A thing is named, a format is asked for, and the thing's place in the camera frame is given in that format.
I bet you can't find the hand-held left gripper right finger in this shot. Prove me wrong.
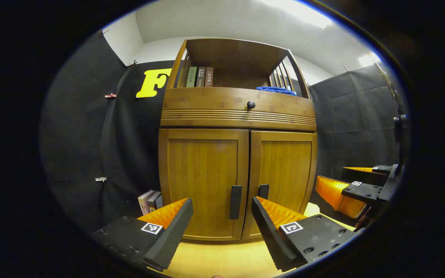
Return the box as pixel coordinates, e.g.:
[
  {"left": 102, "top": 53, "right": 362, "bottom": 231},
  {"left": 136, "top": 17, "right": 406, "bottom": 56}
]
[{"left": 251, "top": 196, "right": 358, "bottom": 271}]

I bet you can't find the wooden cabinet drawer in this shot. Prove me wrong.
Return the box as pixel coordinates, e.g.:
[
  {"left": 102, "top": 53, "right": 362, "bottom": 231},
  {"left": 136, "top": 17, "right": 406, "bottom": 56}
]
[{"left": 161, "top": 87, "right": 317, "bottom": 131}]

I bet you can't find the yellow spine book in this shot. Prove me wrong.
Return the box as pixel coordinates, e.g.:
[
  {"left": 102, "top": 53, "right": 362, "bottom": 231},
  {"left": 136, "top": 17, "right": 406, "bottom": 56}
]
[{"left": 147, "top": 191, "right": 161, "bottom": 213}]

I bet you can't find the wooden cabinet door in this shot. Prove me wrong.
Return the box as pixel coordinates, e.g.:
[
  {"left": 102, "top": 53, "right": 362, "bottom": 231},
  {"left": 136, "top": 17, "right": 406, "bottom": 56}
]
[
  {"left": 158, "top": 129, "right": 250, "bottom": 242},
  {"left": 242, "top": 131, "right": 318, "bottom": 241}
]

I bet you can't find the wooden double-door shoe cabinet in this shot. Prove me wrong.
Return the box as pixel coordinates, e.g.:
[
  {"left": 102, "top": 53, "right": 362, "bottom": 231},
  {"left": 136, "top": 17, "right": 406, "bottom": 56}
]
[{"left": 158, "top": 37, "right": 319, "bottom": 242}]

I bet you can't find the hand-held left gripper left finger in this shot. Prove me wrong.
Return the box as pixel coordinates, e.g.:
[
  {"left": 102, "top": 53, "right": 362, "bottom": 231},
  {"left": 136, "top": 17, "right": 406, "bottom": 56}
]
[{"left": 91, "top": 198, "right": 194, "bottom": 271}]

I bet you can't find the ceiling light strip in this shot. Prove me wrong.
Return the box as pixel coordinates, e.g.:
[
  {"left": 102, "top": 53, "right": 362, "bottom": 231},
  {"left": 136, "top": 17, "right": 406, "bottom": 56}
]
[{"left": 358, "top": 52, "right": 381, "bottom": 67}]

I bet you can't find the blue cloth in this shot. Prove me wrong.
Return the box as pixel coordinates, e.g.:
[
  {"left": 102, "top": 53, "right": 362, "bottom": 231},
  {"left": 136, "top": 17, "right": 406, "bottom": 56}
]
[{"left": 256, "top": 86, "right": 297, "bottom": 96}]

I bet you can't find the black backdrop cloth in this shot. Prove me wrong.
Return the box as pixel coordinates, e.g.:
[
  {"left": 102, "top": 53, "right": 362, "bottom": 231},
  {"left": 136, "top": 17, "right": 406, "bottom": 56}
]
[{"left": 41, "top": 31, "right": 408, "bottom": 232}]

